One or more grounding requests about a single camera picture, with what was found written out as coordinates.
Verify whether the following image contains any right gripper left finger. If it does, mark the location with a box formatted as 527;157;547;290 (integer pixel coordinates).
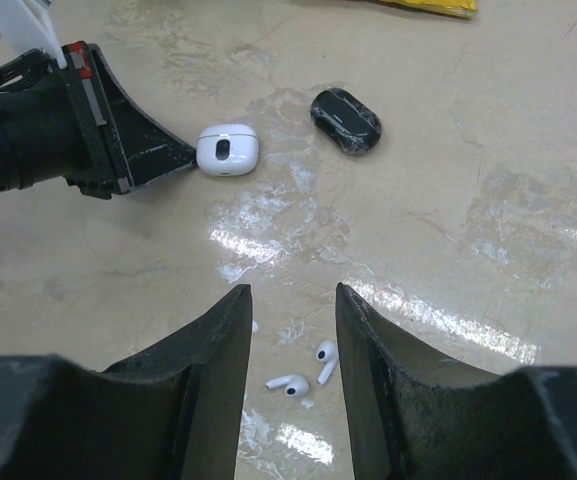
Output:
0;284;253;479

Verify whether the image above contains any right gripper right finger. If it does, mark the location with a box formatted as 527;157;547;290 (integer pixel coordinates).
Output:
335;284;577;479

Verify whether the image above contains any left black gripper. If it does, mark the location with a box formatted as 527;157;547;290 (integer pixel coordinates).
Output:
0;42;196;199

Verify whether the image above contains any white earbud charging case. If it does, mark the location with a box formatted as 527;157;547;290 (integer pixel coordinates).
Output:
196;124;260;177

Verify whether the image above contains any black earbud charging case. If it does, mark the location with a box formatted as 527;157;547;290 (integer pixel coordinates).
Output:
310;87;382;157

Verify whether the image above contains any white earbud upper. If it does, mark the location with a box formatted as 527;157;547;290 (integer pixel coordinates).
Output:
316;340;339;385

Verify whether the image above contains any white earbud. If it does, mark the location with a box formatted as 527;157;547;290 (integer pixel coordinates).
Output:
316;340;339;385
265;374;310;398

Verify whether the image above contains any white earbud lower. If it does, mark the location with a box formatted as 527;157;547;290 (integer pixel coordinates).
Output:
265;374;310;398

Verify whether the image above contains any yellow Lays chips bag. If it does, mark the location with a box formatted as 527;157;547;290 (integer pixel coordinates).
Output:
376;0;478;19

